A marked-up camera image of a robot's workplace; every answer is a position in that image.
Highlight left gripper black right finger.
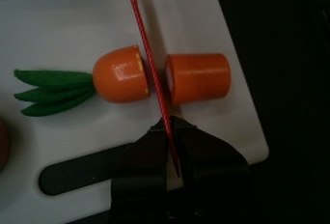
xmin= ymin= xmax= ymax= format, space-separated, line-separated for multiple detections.
xmin=169 ymin=115 xmax=253 ymax=224

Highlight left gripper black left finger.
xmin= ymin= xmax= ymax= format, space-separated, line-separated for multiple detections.
xmin=109 ymin=116 xmax=172 ymax=224

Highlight orange carrot tip piece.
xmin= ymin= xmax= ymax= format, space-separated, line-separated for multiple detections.
xmin=164 ymin=52 xmax=233 ymax=107

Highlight orange carrot piece green leaves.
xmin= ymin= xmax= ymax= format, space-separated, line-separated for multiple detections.
xmin=11 ymin=44 xmax=152 ymax=118

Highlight white cutting board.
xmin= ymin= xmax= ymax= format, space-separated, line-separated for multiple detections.
xmin=0 ymin=0 xmax=271 ymax=224

